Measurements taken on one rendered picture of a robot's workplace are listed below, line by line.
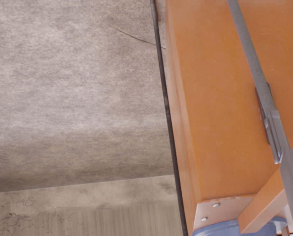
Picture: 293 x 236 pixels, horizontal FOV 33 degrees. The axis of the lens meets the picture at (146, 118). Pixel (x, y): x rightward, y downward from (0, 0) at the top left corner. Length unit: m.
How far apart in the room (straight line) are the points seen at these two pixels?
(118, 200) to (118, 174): 0.16
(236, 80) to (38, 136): 1.22
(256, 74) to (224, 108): 0.16
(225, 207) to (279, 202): 0.18
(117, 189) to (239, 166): 1.83
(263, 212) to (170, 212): 1.83
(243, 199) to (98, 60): 0.78
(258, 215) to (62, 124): 1.21
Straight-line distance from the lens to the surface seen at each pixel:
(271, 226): 1.32
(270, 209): 1.00
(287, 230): 1.41
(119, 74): 1.74
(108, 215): 2.81
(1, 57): 1.62
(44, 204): 2.87
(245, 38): 1.06
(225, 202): 1.06
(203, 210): 1.10
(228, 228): 1.27
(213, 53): 1.19
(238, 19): 1.10
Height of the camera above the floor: 0.85
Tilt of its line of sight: 24 degrees down
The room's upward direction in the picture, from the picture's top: 173 degrees clockwise
